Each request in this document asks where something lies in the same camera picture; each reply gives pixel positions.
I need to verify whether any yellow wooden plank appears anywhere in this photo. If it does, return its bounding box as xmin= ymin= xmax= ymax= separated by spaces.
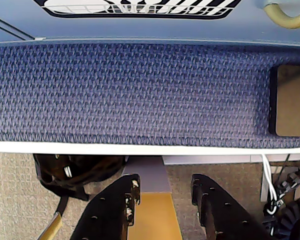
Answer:
xmin=136 ymin=191 xmax=183 ymax=240

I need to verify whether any black cable chain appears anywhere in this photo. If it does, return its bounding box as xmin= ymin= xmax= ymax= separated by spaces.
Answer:
xmin=262 ymin=159 xmax=300 ymax=240

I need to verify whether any black bag with strap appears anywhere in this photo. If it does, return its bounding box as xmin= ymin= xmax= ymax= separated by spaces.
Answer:
xmin=32 ymin=153 xmax=128 ymax=240

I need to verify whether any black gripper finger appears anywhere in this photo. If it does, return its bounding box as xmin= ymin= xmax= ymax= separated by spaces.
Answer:
xmin=69 ymin=174 xmax=141 ymax=240
xmin=191 ymin=173 xmax=275 ymax=240

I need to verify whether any blue woven floor mat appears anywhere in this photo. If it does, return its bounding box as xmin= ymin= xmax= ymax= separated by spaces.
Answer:
xmin=0 ymin=39 xmax=300 ymax=150

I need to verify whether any gold dishwasher door handle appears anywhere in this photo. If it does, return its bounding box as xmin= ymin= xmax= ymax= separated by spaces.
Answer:
xmin=263 ymin=0 xmax=300 ymax=30

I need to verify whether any brown panel with black rim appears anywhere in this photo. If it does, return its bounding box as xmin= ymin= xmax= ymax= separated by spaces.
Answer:
xmin=268 ymin=64 xmax=300 ymax=138

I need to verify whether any white cable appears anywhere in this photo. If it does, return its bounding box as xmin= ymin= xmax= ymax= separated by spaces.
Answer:
xmin=261 ymin=154 xmax=278 ymax=216

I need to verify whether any gray desk leg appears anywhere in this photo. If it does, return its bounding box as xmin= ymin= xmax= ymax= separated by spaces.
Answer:
xmin=123 ymin=154 xmax=172 ymax=193

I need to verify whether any black white dishes sticker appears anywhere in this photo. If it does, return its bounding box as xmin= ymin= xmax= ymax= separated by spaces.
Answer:
xmin=32 ymin=0 xmax=242 ymax=20

